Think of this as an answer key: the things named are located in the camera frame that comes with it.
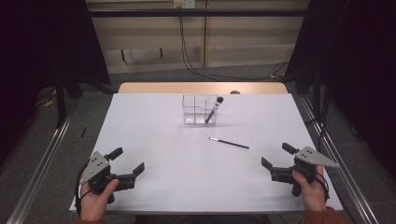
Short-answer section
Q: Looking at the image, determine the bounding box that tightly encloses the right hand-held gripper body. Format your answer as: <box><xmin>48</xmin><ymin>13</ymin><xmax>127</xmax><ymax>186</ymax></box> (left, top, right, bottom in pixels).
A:
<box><xmin>270</xmin><ymin>146</ymin><xmax>341</xmax><ymax>198</ymax></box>

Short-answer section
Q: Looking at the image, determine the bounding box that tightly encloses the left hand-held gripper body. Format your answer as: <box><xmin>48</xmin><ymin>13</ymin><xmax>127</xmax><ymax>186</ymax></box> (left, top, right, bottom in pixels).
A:
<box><xmin>78</xmin><ymin>150</ymin><xmax>137</xmax><ymax>204</ymax></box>

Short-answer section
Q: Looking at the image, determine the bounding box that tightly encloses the clear plastic organizer box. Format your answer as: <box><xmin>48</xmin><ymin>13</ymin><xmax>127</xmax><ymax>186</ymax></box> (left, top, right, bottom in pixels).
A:
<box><xmin>181</xmin><ymin>93</ymin><xmax>219</xmax><ymax>126</ymax></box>

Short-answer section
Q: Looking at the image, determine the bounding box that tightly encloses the person's left hand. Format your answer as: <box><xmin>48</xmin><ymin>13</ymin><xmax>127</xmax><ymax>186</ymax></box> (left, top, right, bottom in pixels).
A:
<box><xmin>78</xmin><ymin>178</ymin><xmax>120</xmax><ymax>222</ymax></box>

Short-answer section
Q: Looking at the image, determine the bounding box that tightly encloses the person's right hand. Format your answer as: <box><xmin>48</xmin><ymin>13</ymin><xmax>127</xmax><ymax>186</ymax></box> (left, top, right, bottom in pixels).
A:
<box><xmin>291</xmin><ymin>165</ymin><xmax>328</xmax><ymax>213</ymax></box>

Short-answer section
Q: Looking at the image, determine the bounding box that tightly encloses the thin black makeup brush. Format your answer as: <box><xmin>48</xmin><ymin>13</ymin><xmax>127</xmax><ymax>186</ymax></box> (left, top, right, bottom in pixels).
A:
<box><xmin>208</xmin><ymin>136</ymin><xmax>250</xmax><ymax>150</ymax></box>

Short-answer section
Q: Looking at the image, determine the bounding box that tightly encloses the white board sheet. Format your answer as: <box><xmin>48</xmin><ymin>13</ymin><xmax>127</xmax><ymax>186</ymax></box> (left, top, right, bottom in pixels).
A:
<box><xmin>68</xmin><ymin>92</ymin><xmax>344</xmax><ymax>216</ymax></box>

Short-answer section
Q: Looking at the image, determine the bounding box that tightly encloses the wooden table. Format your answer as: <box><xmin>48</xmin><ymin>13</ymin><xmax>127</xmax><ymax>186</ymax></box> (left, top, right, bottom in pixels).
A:
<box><xmin>117</xmin><ymin>81</ymin><xmax>289</xmax><ymax>95</ymax></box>

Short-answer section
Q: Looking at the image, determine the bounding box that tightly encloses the dark curtain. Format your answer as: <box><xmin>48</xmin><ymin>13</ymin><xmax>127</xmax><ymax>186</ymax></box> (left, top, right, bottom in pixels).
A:
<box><xmin>285</xmin><ymin>0</ymin><xmax>396</xmax><ymax>180</ymax></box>
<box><xmin>0</xmin><ymin>0</ymin><xmax>110</xmax><ymax>166</ymax></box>

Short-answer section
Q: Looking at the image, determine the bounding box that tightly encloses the black left gripper strap cable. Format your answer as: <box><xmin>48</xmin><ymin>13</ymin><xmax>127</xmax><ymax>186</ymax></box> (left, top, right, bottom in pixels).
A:
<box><xmin>74</xmin><ymin>162</ymin><xmax>92</xmax><ymax>216</ymax></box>

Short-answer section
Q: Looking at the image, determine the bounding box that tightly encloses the black gripper strap cable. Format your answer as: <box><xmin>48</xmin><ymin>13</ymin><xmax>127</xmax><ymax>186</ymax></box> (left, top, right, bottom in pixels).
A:
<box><xmin>74</xmin><ymin>162</ymin><xmax>92</xmax><ymax>216</ymax></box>
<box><xmin>316</xmin><ymin>174</ymin><xmax>331</xmax><ymax>202</ymax></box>

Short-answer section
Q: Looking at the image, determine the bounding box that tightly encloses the black right gripper strap cable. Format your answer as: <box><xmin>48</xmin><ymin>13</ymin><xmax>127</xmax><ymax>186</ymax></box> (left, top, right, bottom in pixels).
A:
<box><xmin>316</xmin><ymin>174</ymin><xmax>331</xmax><ymax>202</ymax></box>

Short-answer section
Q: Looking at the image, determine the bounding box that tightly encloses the silver metal floor rail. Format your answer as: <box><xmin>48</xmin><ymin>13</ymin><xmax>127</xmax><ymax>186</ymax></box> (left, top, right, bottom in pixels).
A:
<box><xmin>6</xmin><ymin>102</ymin><xmax>80</xmax><ymax>224</ymax></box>
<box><xmin>298</xmin><ymin>94</ymin><xmax>379</xmax><ymax>224</ymax></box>

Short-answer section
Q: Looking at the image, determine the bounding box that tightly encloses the black metal stand post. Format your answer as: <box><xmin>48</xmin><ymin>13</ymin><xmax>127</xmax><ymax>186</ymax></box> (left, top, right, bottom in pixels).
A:
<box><xmin>54</xmin><ymin>72</ymin><xmax>68</xmax><ymax>129</ymax></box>
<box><xmin>312</xmin><ymin>66</ymin><xmax>323</xmax><ymax>153</ymax></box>

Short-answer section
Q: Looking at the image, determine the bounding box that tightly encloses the black hanging cable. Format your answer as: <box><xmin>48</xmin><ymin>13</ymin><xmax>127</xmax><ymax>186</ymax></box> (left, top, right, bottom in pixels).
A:
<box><xmin>177</xmin><ymin>6</ymin><xmax>290</xmax><ymax>82</ymax></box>

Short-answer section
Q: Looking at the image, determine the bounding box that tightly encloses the black horizontal frame bar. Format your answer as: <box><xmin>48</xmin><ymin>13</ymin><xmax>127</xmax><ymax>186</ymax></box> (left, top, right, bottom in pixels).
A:
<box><xmin>88</xmin><ymin>8</ymin><xmax>312</xmax><ymax>19</ymax></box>

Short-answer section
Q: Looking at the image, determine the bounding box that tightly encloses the white wall outlet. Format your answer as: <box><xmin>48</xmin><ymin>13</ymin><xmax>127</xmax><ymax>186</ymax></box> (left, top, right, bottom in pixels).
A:
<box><xmin>173</xmin><ymin>0</ymin><xmax>196</xmax><ymax>9</ymax></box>

